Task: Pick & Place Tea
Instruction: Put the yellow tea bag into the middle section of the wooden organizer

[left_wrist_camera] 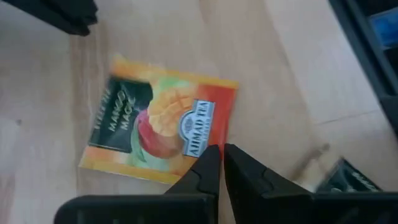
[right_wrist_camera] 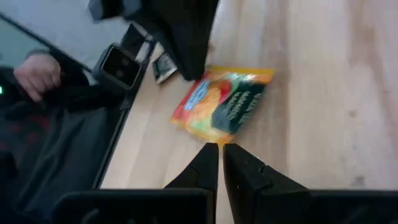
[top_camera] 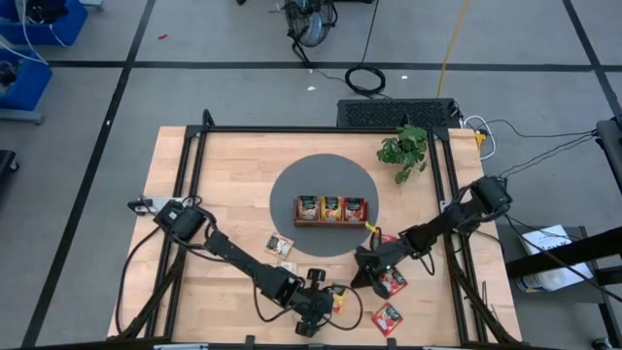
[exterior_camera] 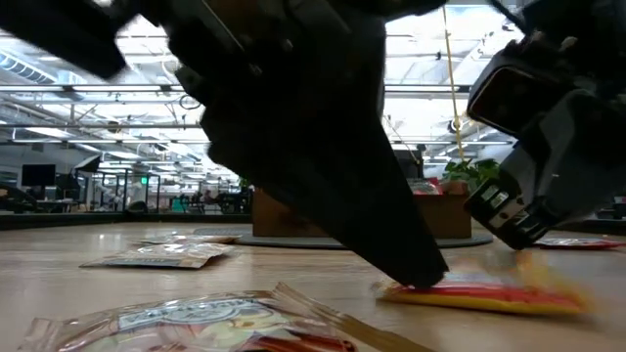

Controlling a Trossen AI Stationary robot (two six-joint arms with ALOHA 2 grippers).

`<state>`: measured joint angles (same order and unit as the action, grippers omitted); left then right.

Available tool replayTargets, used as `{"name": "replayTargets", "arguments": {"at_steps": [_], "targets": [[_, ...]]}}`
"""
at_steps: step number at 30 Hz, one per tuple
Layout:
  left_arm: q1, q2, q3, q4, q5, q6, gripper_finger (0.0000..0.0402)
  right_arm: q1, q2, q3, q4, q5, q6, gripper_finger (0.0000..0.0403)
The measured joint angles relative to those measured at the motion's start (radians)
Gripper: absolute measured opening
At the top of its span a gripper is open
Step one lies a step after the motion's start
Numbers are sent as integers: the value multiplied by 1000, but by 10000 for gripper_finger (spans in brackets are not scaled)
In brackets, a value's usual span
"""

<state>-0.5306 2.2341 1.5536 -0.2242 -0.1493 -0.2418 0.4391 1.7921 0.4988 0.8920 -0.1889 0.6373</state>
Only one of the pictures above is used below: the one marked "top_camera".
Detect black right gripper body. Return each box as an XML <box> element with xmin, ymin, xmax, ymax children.
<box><xmin>356</xmin><ymin>238</ymin><xmax>412</xmax><ymax>300</ymax></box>

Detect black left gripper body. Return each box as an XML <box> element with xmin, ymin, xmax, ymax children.
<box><xmin>286</xmin><ymin>267</ymin><xmax>337</xmax><ymax>338</ymax></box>

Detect mango tea packet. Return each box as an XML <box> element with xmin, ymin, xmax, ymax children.
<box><xmin>331</xmin><ymin>287</ymin><xmax>348</xmax><ymax>314</ymax></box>
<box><xmin>320</xmin><ymin>195</ymin><xmax>343</xmax><ymax>223</ymax></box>

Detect wooden tea organiser box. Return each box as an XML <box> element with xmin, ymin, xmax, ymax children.
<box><xmin>293</xmin><ymin>193</ymin><xmax>369</xmax><ymax>228</ymax></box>

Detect apple cinnamon tea packet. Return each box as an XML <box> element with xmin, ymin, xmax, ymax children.
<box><xmin>264</xmin><ymin>232</ymin><xmax>295</xmax><ymax>259</ymax></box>
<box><xmin>296</xmin><ymin>194</ymin><xmax>321</xmax><ymax>222</ymax></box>

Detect green potted plant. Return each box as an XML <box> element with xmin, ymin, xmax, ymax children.
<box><xmin>376</xmin><ymin>123</ymin><xmax>430</xmax><ymax>185</ymax></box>

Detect grey round woven placemat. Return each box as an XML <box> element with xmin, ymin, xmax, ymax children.
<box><xmin>268</xmin><ymin>153</ymin><xmax>380</xmax><ymax>258</ymax></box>

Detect grey side table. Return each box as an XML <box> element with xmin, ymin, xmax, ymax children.
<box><xmin>495</xmin><ymin>223</ymin><xmax>606</xmax><ymax>305</ymax></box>

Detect black perforated computer case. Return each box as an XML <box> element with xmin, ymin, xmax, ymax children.
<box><xmin>336</xmin><ymin>97</ymin><xmax>462</xmax><ymax>129</ymax></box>

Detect white paper sheet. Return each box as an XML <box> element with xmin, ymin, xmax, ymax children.
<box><xmin>515</xmin><ymin>224</ymin><xmax>595</xmax><ymax>294</ymax></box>

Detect black metal bar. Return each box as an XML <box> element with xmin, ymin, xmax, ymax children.
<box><xmin>504</xmin><ymin>226</ymin><xmax>622</xmax><ymax>281</ymax></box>

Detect black floor fan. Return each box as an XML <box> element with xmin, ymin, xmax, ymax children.
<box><xmin>283</xmin><ymin>0</ymin><xmax>340</xmax><ymax>50</ymax></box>

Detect black floor item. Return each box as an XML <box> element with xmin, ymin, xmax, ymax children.
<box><xmin>0</xmin><ymin>149</ymin><xmax>20</xmax><ymax>177</ymax></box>

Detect blue bin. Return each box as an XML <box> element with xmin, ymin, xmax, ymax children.
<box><xmin>0</xmin><ymin>47</ymin><xmax>53</xmax><ymax>125</ymax></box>
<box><xmin>0</xmin><ymin>0</ymin><xmax>89</xmax><ymax>49</ymax></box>

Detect black aluminium table frame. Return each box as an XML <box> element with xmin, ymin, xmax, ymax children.
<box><xmin>109</xmin><ymin>109</ymin><xmax>524</xmax><ymax>349</ymax></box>

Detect white cable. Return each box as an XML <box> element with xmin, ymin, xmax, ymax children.
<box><xmin>463</xmin><ymin>114</ymin><xmax>499</xmax><ymax>162</ymax></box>

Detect black cable with coil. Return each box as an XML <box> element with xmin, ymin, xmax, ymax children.
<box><xmin>343</xmin><ymin>0</ymin><xmax>389</xmax><ymax>97</ymax></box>

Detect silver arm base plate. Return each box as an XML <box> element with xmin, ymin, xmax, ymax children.
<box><xmin>133</xmin><ymin>196</ymin><xmax>186</xmax><ymax>216</ymax></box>

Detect black floor cables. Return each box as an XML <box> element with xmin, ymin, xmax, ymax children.
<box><xmin>485</xmin><ymin>119</ymin><xmax>600</xmax><ymax>179</ymax></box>

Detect yellow cable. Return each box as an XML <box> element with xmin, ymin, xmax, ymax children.
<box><xmin>435</xmin><ymin>0</ymin><xmax>472</xmax><ymax>99</ymax></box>

